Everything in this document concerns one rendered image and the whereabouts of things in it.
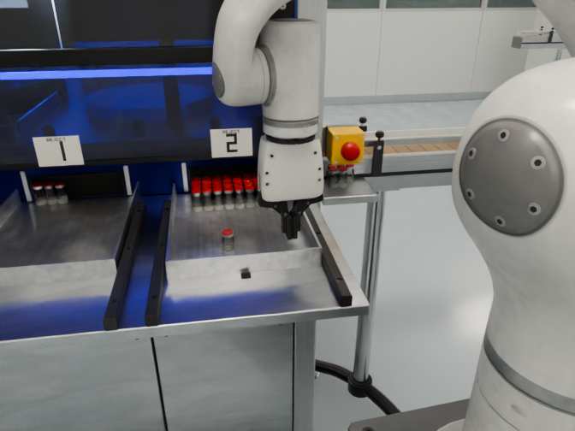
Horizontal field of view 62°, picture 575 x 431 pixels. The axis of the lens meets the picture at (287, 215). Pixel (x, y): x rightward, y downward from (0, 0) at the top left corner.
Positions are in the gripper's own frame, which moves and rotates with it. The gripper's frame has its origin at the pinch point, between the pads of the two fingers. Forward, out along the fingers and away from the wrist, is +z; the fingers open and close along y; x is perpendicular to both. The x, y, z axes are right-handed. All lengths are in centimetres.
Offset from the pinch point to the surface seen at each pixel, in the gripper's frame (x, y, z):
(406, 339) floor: -72, -65, 95
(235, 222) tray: -17.8, 7.4, 7.4
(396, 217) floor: -178, -108, 95
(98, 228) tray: -20.9, 34.2, 7.3
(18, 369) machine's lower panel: -31, 60, 47
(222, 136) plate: -27.1, 8.4, -8.0
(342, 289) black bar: 11.7, -5.5, 5.9
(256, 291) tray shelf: 6.4, 7.1, 7.8
